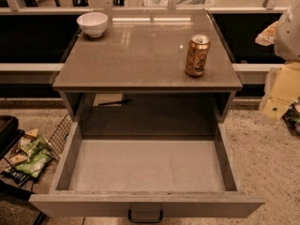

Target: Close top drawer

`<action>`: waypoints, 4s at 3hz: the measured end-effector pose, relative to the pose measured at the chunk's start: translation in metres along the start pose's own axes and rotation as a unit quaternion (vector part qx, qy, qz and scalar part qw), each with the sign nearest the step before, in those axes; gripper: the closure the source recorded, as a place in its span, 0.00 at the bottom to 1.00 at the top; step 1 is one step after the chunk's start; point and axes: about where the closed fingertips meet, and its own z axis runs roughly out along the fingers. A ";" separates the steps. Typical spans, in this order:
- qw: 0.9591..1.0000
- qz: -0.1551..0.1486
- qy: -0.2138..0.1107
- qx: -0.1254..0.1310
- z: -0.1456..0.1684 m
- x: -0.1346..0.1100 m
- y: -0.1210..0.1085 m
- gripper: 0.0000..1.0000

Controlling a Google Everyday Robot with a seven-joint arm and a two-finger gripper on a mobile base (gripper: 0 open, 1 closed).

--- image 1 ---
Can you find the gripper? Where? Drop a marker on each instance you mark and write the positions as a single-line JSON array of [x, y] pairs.
[[289, 37]]

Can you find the grey top drawer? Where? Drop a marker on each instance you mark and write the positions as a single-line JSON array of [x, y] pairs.
[[185, 179]]

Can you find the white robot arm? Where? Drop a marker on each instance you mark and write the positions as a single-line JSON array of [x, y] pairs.
[[285, 36]]

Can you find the grey cabinet with glossy top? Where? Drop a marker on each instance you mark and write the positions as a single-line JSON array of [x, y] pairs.
[[131, 82]]

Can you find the gold soda can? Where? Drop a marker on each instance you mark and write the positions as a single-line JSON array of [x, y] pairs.
[[198, 48]]

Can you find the white ceramic bowl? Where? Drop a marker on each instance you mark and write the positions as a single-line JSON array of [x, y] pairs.
[[93, 24]]

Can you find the tan snack packet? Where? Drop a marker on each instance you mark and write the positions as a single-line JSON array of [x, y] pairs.
[[31, 135]]

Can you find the green snack bag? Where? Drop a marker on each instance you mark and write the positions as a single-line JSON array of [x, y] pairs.
[[38, 155]]

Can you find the dark blue snack bag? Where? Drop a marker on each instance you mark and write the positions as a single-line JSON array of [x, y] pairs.
[[19, 177]]

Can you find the black wire basket right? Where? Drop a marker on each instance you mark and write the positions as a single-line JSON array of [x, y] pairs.
[[292, 120]]

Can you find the black wire basket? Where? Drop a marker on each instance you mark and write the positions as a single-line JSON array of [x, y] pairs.
[[292, 120], [59, 138]]

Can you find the black drawer handle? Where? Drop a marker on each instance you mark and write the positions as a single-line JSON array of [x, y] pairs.
[[156, 220]]

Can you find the black wire basket left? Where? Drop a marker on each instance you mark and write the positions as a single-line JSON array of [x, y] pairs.
[[59, 138]]

